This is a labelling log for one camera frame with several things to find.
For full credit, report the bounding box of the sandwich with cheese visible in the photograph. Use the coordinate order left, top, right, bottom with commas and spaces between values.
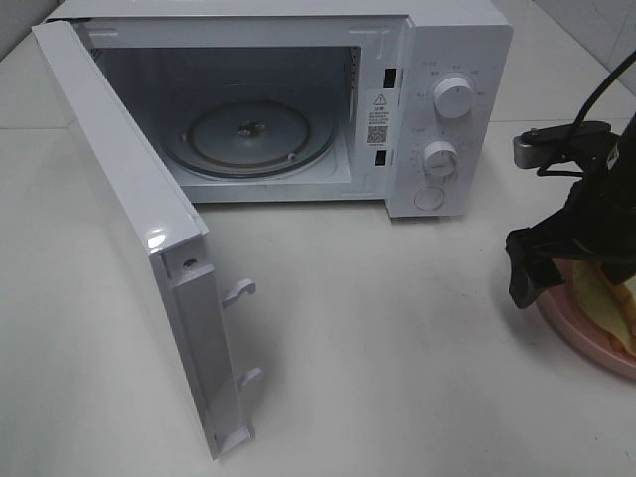
572, 261, 635, 356

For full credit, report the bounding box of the glass turntable tray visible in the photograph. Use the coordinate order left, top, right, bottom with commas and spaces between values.
164, 99, 338, 180

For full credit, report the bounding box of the lower white timer knob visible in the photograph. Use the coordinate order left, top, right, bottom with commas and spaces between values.
422, 140, 457, 178

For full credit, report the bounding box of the white microwave oven body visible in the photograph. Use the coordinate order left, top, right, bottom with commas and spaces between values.
39, 1, 513, 218

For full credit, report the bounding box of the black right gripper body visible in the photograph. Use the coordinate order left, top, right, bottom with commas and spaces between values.
560, 168, 635, 263

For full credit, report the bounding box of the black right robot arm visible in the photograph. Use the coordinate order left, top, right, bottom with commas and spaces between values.
506, 120, 635, 308

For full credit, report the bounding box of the white warning label sticker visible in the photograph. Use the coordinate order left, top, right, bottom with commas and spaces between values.
365, 88, 396, 148

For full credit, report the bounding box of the white microwave door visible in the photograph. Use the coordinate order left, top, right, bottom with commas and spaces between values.
33, 21, 262, 457

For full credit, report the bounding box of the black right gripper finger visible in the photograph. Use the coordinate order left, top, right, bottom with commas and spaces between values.
505, 211, 576, 309
600, 251, 636, 285

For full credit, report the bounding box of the upper white control knob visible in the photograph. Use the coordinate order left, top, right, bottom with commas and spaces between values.
433, 74, 475, 119

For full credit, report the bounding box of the pink plate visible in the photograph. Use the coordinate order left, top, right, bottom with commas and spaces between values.
536, 284, 635, 382

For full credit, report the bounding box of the round white door button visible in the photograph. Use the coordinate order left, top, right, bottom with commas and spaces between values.
414, 187, 445, 211

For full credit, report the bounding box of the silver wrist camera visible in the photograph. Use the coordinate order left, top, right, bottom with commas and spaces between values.
513, 120, 619, 177

